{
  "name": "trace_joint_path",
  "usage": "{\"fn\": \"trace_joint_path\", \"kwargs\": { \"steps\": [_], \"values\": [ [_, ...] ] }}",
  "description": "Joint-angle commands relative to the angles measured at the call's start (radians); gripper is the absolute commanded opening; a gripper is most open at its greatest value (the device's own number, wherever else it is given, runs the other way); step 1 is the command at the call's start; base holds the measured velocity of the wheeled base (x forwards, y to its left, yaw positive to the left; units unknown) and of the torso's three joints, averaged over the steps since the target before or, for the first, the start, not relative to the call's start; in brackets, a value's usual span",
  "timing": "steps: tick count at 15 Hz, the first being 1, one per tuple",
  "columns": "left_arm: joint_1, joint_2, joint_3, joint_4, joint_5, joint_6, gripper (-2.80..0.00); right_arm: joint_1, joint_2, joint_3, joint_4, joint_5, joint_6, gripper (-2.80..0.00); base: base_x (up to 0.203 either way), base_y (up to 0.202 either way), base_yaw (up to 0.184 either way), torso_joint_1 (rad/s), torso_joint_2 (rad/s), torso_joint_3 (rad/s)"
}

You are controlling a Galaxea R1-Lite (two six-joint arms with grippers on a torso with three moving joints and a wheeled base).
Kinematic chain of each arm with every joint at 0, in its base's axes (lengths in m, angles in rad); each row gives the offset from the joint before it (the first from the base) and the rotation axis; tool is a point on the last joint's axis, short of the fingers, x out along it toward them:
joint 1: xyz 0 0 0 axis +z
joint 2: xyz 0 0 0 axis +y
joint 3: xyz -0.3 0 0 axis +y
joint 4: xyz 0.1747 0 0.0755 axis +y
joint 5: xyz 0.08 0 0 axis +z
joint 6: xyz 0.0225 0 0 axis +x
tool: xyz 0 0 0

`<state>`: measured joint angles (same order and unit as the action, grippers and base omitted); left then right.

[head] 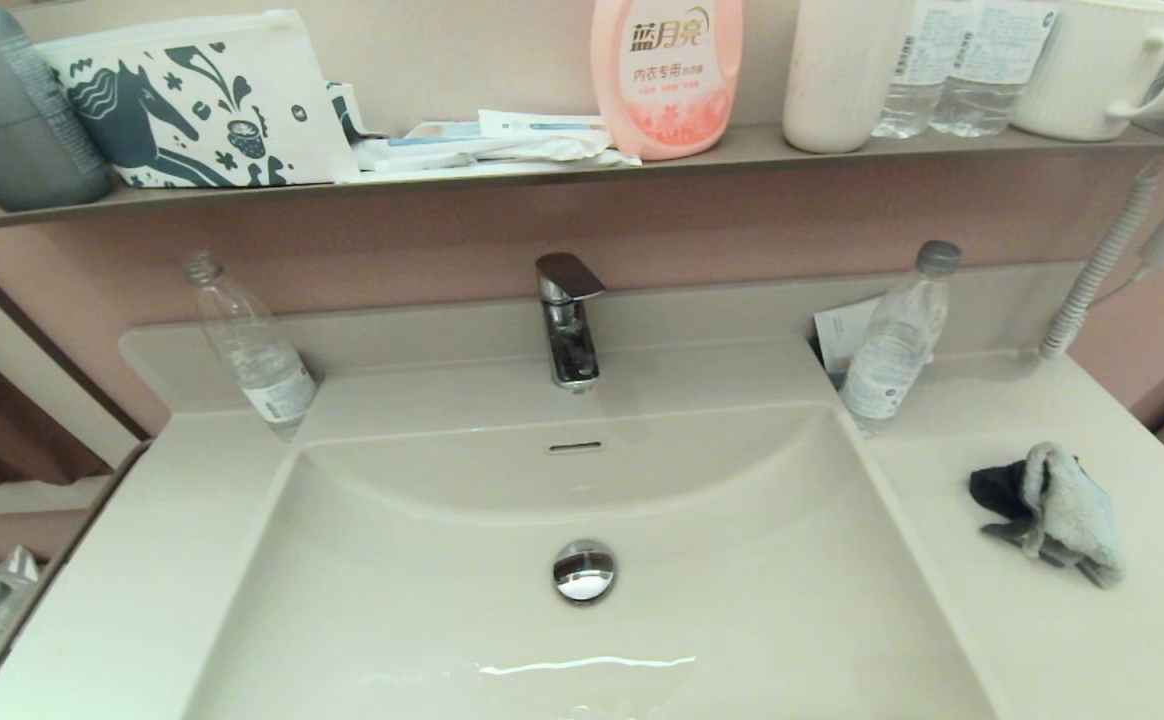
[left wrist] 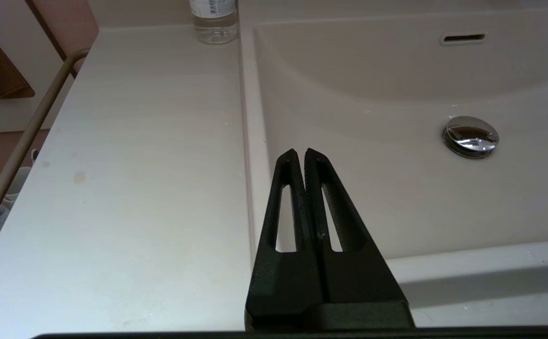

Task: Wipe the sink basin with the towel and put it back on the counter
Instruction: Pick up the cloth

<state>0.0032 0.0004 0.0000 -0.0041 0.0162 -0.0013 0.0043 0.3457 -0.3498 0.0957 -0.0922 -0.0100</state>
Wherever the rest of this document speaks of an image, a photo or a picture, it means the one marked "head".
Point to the crumpled white plastic packet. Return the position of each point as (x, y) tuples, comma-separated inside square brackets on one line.
[(502, 152)]

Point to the white ribbed mug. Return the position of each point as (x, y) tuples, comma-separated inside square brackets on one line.
[(1082, 70)]

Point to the dark grey bottle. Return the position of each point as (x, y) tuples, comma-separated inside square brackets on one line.
[(12, 130)]

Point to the white tall tumbler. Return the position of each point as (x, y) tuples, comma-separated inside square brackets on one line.
[(842, 80)]

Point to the white ceramic sink basin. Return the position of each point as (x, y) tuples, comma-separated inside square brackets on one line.
[(422, 630)]

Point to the chrome faucet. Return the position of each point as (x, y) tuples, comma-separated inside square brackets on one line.
[(570, 340)]

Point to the white paper card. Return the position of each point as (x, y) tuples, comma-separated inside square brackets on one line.
[(842, 330)]

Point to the grey wall shelf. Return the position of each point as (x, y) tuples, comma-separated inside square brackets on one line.
[(742, 148)]

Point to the grey fluffy cleaning cloth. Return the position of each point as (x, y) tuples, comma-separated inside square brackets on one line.
[(1067, 510)]

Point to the clear bottle with grey cap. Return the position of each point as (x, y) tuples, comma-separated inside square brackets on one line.
[(892, 350)]

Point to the pink detergent bottle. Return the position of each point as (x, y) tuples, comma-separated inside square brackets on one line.
[(667, 90)]

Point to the white packet with blue stripe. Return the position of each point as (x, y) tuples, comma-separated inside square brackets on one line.
[(542, 123)]

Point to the clear labelled water bottle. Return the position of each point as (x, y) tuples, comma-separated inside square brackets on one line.
[(917, 90), (992, 80)]

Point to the white pouch with horse print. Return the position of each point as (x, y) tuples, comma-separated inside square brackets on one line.
[(282, 120)]

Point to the clear uncapped plastic bottle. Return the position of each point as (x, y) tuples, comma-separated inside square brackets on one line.
[(262, 370)]

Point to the chrome drain stopper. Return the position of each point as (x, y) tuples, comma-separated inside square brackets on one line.
[(584, 572)]

